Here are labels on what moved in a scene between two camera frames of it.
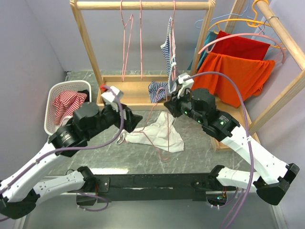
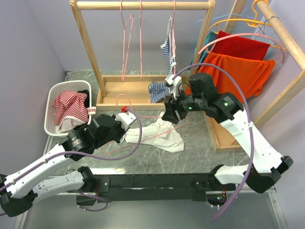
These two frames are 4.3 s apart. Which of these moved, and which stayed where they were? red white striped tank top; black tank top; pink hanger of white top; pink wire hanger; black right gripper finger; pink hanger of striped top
Moved: black right gripper finger; pink hanger of white top
Stayed: black tank top; pink wire hanger; pink hanger of striped top; red white striped tank top
